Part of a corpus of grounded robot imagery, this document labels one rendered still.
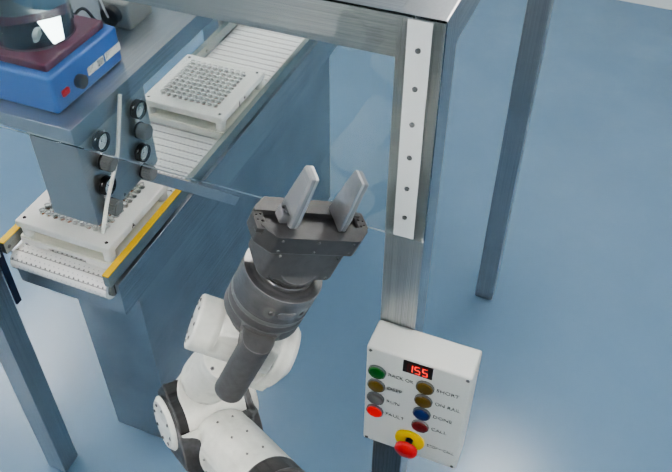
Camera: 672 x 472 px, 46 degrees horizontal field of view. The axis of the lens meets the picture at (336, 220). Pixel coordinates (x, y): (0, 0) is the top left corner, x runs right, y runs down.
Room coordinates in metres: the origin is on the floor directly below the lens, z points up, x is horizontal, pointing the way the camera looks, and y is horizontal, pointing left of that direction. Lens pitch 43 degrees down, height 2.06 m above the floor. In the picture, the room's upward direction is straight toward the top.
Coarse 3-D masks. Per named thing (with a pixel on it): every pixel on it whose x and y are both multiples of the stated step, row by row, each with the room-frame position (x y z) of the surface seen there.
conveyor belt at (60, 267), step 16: (176, 176) 1.51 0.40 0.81; (16, 256) 1.24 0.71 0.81; (32, 256) 1.23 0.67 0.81; (48, 256) 1.23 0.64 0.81; (64, 256) 1.23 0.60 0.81; (32, 272) 1.21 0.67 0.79; (48, 272) 1.20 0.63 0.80; (64, 272) 1.19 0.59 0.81; (80, 272) 1.18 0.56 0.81; (96, 272) 1.18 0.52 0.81; (80, 288) 1.16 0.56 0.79; (96, 288) 1.15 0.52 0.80
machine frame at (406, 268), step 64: (384, 0) 0.86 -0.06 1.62; (448, 0) 0.85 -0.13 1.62; (448, 64) 0.83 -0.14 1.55; (512, 128) 1.84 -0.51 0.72; (512, 192) 1.82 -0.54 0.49; (384, 256) 0.83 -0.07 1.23; (0, 320) 1.17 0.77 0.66; (384, 320) 0.82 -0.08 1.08; (64, 448) 1.19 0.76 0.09; (384, 448) 0.82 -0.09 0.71
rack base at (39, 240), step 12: (156, 204) 1.38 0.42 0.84; (144, 216) 1.34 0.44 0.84; (24, 240) 1.27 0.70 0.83; (36, 240) 1.26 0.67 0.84; (48, 240) 1.26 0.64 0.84; (60, 240) 1.26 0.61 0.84; (72, 252) 1.22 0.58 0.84; (84, 252) 1.22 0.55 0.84; (96, 252) 1.22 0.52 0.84; (120, 252) 1.22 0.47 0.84; (96, 264) 1.20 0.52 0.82; (108, 264) 1.19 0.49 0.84
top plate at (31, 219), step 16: (144, 192) 1.37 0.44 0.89; (160, 192) 1.37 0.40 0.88; (32, 208) 1.31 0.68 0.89; (128, 208) 1.31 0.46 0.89; (144, 208) 1.31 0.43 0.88; (16, 224) 1.27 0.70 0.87; (32, 224) 1.26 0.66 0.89; (48, 224) 1.26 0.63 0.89; (64, 224) 1.26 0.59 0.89; (112, 224) 1.26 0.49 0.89; (128, 224) 1.26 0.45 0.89; (64, 240) 1.22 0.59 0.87; (80, 240) 1.21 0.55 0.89; (96, 240) 1.21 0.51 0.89; (112, 240) 1.21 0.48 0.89
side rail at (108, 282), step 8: (184, 192) 1.42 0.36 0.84; (176, 200) 1.39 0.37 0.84; (168, 208) 1.36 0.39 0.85; (176, 208) 1.38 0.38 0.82; (160, 216) 1.33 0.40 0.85; (168, 216) 1.35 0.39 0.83; (160, 224) 1.32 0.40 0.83; (152, 232) 1.29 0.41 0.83; (144, 240) 1.26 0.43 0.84; (136, 248) 1.23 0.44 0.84; (128, 256) 1.20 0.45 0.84; (136, 256) 1.22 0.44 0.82; (120, 264) 1.17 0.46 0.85; (128, 264) 1.20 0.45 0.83; (120, 272) 1.17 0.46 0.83; (104, 280) 1.14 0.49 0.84; (112, 280) 1.14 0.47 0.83
